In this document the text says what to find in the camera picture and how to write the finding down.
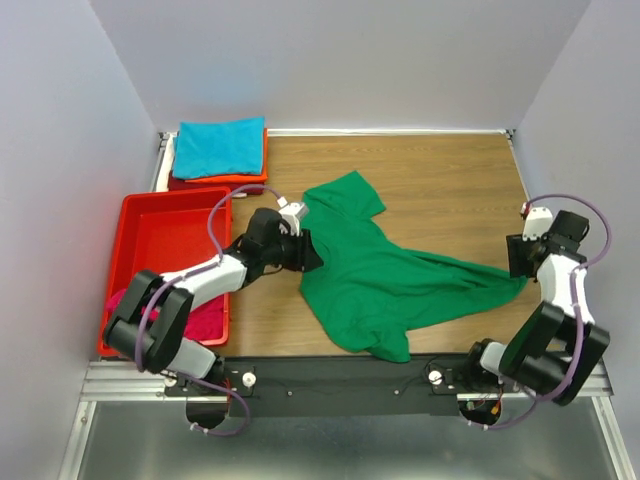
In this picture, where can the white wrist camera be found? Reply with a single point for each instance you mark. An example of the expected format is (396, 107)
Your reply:
(537, 221)
(292, 213)

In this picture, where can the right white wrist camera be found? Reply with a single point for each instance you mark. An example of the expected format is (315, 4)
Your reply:
(537, 221)

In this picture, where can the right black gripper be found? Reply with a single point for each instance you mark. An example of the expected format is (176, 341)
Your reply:
(516, 247)

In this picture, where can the folded blue t-shirt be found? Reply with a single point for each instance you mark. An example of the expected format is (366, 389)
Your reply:
(223, 148)

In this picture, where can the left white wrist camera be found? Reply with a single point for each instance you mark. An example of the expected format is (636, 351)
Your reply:
(292, 213)

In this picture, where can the red plastic bin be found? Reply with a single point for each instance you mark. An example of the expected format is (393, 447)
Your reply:
(166, 232)

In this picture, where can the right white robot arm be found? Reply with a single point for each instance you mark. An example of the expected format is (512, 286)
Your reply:
(557, 348)

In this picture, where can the folded dark red t-shirt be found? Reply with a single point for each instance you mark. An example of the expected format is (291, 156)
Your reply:
(231, 182)

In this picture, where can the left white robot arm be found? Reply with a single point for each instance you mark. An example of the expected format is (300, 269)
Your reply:
(148, 324)

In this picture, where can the green t-shirt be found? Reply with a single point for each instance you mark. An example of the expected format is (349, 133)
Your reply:
(369, 292)

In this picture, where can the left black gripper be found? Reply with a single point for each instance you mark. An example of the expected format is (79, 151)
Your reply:
(305, 257)

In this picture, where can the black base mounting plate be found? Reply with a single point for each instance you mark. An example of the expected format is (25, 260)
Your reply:
(307, 386)

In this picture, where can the crumpled magenta t-shirt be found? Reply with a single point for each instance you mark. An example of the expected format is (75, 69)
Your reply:
(209, 322)

